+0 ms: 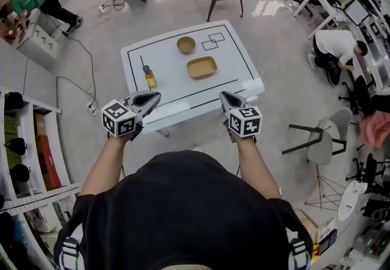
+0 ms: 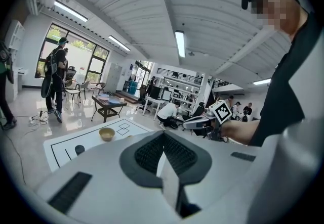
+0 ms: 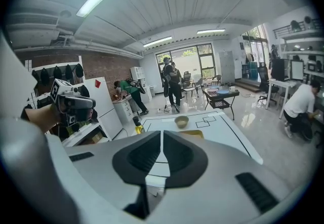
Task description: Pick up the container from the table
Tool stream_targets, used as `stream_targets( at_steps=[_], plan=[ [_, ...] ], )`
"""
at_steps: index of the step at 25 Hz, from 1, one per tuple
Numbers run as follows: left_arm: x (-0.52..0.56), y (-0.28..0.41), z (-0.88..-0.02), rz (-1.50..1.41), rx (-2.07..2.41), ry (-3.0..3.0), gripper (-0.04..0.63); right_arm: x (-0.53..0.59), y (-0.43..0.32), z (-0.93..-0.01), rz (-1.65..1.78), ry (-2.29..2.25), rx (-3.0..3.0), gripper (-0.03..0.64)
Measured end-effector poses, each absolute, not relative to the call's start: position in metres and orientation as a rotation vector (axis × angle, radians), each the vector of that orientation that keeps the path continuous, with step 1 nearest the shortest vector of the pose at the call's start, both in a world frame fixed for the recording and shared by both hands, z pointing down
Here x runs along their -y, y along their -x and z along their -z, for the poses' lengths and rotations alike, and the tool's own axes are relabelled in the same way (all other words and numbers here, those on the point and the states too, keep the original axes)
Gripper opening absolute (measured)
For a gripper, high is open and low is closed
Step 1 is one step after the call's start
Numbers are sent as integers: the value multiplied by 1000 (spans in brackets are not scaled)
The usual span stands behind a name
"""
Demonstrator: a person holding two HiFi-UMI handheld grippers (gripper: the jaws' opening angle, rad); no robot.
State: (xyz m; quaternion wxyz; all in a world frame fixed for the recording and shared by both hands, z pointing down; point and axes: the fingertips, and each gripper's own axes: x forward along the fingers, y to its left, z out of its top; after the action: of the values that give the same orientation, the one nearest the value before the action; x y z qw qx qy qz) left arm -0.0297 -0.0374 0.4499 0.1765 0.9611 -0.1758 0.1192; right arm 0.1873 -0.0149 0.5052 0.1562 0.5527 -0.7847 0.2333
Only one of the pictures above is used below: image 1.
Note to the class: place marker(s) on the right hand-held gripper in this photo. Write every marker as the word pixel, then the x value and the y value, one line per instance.
pixel 245 122

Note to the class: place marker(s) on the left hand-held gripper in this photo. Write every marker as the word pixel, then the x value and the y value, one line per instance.
pixel 119 122

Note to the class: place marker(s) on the rectangular tan tray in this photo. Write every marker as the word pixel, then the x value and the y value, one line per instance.
pixel 201 68

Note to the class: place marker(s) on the person's left forearm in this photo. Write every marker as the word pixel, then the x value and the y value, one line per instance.
pixel 100 168

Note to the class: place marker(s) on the person's right forearm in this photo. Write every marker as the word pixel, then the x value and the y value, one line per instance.
pixel 257 168

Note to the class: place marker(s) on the yellow drink bottle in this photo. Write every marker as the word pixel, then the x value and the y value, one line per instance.
pixel 150 80

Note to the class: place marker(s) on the white power strip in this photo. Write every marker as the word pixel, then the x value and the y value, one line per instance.
pixel 93 108
pixel 102 8

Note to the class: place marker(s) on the round tan bowl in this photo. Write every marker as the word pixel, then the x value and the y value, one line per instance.
pixel 186 44

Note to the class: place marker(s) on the gray shell chair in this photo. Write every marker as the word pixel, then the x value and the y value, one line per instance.
pixel 320 147

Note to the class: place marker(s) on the person's black t-shirt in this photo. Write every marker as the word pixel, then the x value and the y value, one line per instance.
pixel 182 217

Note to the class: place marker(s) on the white drawer cabinet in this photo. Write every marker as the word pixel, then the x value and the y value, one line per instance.
pixel 39 46

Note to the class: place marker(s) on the white tall cabinet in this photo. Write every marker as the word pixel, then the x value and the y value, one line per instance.
pixel 27 73

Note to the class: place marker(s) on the white desk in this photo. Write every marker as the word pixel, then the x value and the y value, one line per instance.
pixel 332 9

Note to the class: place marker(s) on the white-screen monitor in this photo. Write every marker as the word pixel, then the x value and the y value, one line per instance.
pixel 356 12

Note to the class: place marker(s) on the white shelf unit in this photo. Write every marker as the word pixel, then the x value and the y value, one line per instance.
pixel 30 198

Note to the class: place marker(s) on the white round side table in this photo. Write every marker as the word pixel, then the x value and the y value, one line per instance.
pixel 350 201

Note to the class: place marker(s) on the black metal frame stool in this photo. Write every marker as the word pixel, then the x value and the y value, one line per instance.
pixel 304 127

